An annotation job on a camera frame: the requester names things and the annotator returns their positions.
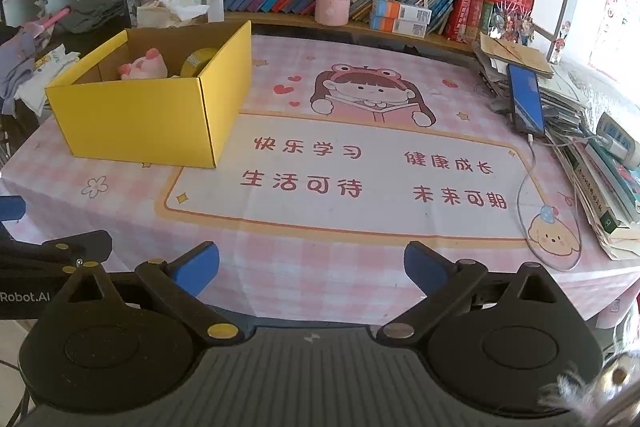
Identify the white quilted blanket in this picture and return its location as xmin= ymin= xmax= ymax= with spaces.
xmin=550 ymin=62 xmax=640 ymax=138

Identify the stack of workbooks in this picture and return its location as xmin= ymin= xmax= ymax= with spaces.
xmin=550 ymin=134 xmax=640 ymax=262

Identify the white charging cable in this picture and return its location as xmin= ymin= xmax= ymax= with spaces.
xmin=516 ymin=134 xmax=583 ymax=272

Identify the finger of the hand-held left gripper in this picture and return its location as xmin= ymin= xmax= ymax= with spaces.
xmin=0 ymin=195 xmax=27 ymax=224
xmin=42 ymin=229 xmax=113 ymax=275

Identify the pink printed tablecloth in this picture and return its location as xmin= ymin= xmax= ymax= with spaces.
xmin=0 ymin=34 xmax=640 ymax=328

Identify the white barcode scanner device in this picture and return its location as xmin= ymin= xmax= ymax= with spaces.
xmin=595 ymin=112 xmax=640 ymax=168

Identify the orange and blue carton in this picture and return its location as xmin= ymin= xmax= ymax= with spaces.
xmin=371 ymin=0 xmax=433 ymax=24
xmin=371 ymin=16 xmax=429 ymax=38

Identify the red boxed book set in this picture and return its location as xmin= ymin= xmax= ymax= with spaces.
xmin=444 ymin=0 xmax=535 ymax=44

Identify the cluster of acrylic figure stands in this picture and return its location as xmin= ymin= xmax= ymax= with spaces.
xmin=487 ymin=2 xmax=535 ymax=45

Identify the stack of loose papers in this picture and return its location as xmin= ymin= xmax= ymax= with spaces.
xmin=474 ymin=47 xmax=598 ymax=138

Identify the small cartoon standee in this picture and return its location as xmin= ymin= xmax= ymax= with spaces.
xmin=546 ymin=21 xmax=572 ymax=65

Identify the purple cloth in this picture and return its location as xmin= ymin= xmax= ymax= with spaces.
xmin=0 ymin=27 xmax=48 ymax=115

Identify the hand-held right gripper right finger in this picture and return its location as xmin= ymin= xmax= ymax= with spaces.
xmin=375 ymin=241 xmax=576 ymax=348

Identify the white and yellow cloth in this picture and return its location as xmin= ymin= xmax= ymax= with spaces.
xmin=15 ymin=44 xmax=81 ymax=118

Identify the pink plush pig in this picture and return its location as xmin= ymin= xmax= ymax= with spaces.
xmin=118 ymin=48 xmax=169 ymax=80

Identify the yellow cardboard box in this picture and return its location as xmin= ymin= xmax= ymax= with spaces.
xmin=44 ymin=20 xmax=253 ymax=168

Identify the brown paper envelope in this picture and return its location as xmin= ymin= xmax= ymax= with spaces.
xmin=479 ymin=32 xmax=555 ymax=78

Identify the pink stick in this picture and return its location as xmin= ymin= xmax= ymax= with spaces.
xmin=40 ymin=7 xmax=71 ymax=30

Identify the grey folded cloth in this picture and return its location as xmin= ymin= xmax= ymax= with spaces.
xmin=54 ymin=0 xmax=132 ymax=35

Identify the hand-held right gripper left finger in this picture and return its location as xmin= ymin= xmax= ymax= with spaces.
xmin=50 ymin=241 xmax=255 ymax=348

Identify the yellow tape roll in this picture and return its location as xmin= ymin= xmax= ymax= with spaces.
xmin=181 ymin=48 xmax=219 ymax=78

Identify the black smartphone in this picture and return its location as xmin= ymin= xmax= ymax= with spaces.
xmin=507 ymin=63 xmax=547 ymax=138

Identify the grey fluffy charm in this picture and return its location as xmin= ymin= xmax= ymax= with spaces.
xmin=537 ymin=352 xmax=640 ymax=427

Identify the tissue box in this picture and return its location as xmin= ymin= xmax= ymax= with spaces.
xmin=136 ymin=0 xmax=210 ymax=29

